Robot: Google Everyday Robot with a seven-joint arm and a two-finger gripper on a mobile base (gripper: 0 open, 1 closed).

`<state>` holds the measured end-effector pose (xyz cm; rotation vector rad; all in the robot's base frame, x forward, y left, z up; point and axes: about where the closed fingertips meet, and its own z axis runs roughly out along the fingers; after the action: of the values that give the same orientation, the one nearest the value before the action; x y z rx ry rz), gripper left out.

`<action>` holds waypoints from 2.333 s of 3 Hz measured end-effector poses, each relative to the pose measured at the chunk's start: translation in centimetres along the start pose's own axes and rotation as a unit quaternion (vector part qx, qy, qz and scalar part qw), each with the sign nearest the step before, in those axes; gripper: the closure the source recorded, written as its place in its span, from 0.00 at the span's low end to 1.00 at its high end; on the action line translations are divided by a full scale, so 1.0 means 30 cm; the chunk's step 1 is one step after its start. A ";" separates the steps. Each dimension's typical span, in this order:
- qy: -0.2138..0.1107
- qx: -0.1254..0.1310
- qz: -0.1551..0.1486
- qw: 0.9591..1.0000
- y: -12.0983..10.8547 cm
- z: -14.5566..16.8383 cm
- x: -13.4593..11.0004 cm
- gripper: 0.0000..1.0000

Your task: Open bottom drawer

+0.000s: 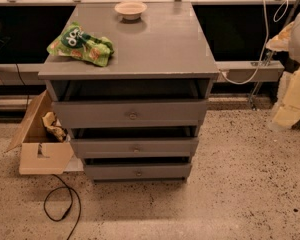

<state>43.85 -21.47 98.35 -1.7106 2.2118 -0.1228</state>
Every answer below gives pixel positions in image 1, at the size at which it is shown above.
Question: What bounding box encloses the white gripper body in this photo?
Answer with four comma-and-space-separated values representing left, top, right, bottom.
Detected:
268, 67, 300, 131

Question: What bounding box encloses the grey bottom drawer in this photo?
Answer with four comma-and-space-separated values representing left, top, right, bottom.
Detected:
84, 157, 192, 181

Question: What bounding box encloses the grey drawer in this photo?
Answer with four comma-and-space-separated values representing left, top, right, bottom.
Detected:
70, 138, 199, 158
52, 101, 206, 129
84, 157, 192, 181

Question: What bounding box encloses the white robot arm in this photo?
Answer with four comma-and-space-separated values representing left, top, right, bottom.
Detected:
266, 13, 300, 130

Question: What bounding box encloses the grey top drawer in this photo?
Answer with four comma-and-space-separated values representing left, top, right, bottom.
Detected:
52, 101, 206, 129

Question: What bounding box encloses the grey drawer cabinet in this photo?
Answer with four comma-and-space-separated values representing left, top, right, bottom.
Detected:
37, 1, 220, 184

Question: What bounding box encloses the grey middle drawer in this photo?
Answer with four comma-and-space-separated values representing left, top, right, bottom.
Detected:
70, 138, 199, 158

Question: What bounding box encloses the metal stand pole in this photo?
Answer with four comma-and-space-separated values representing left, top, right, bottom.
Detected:
248, 0, 300, 111

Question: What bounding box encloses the white bowl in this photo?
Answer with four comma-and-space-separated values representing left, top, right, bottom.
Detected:
115, 1, 147, 20

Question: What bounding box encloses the green chip bag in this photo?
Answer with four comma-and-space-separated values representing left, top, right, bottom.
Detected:
47, 22, 114, 67

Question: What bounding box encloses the crumpled yellow paper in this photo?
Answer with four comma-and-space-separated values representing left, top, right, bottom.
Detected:
42, 112, 66, 142

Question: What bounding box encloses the cardboard box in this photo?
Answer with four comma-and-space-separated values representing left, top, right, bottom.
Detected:
7, 91, 73, 175

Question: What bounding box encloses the grey wall rail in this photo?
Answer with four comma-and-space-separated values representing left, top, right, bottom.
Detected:
0, 60, 284, 86

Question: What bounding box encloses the white hanging cable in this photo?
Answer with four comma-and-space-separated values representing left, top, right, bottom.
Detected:
219, 0, 290, 86

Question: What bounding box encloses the black floor cable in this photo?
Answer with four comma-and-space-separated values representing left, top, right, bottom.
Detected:
43, 174, 82, 240

